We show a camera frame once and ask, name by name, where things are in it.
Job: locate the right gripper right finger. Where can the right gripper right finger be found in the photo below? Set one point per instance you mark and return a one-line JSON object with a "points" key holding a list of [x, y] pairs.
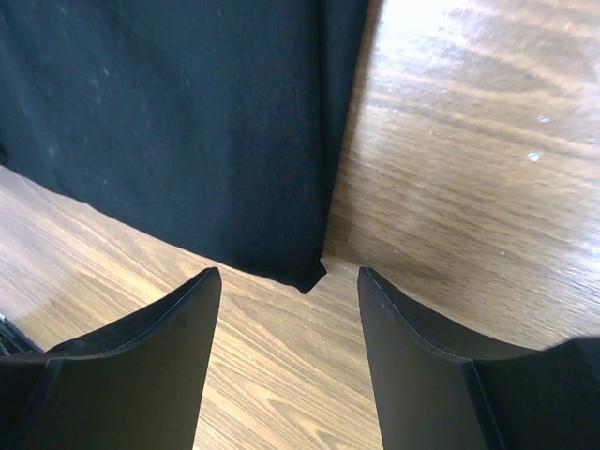
{"points": [[440, 385]]}

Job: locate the black floral print t-shirt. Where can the black floral print t-shirt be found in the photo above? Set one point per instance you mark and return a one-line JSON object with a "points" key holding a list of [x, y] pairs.
{"points": [[215, 126]]}

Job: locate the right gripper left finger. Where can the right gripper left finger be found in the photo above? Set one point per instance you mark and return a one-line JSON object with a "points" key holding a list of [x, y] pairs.
{"points": [[136, 383]]}

